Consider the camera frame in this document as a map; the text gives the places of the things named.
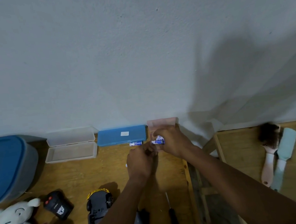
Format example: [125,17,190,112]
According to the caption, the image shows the black remote controller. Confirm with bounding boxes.
[42,189,75,222]

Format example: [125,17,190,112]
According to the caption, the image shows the black battery cover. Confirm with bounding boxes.
[132,208,151,224]

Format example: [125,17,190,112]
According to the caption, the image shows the blue plastic case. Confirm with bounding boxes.
[96,124,148,147]

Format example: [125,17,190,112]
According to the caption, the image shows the black and yellow toy car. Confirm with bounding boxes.
[84,188,116,224]

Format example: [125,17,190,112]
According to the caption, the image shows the person's right hand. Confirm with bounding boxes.
[149,123,196,162]

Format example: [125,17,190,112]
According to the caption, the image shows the pink plastic box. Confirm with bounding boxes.
[146,117,181,143]

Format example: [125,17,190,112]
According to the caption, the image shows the person's right forearm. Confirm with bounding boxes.
[181,134,296,224]

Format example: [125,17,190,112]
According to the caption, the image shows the clear open plastic box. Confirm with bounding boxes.
[42,126,101,164]

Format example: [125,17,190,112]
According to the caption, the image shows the light blue hair brush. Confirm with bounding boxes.
[265,126,296,193]

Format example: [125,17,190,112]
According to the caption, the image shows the black handled screwdriver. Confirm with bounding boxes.
[165,191,182,224]

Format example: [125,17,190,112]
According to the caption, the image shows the grey container with blue lid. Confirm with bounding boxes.
[0,133,44,208]

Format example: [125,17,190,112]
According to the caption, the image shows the pink handled hair brush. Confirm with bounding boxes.
[255,121,287,188]

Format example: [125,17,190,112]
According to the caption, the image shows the person's left hand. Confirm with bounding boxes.
[124,142,161,184]

